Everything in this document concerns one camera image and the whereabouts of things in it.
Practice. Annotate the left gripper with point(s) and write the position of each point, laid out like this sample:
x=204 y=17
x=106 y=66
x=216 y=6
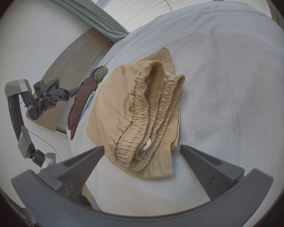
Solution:
x=59 y=94

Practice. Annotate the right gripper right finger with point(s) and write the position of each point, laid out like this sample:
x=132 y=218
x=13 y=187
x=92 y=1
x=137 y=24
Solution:
x=208 y=170

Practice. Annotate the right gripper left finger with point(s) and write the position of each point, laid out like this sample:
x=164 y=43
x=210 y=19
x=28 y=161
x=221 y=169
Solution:
x=78 y=169

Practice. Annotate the tan shorts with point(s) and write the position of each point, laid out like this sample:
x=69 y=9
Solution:
x=113 y=103

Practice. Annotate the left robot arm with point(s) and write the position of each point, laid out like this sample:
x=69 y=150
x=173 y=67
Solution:
x=14 y=112

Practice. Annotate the brown shorts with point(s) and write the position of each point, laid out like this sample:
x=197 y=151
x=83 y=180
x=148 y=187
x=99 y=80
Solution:
x=79 y=103

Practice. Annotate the white garment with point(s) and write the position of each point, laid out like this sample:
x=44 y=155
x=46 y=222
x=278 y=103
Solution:
x=87 y=105

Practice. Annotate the green garment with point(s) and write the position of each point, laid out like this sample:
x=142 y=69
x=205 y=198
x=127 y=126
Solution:
x=101 y=73

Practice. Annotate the grey-green curtain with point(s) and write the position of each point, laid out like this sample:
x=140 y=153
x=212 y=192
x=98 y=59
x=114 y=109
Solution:
x=90 y=8

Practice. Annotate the bed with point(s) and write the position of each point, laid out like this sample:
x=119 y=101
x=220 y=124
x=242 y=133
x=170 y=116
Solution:
x=227 y=79

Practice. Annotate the window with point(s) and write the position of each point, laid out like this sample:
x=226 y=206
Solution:
x=156 y=1

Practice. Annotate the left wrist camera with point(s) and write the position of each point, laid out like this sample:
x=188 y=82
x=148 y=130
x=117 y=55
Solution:
x=39 y=85

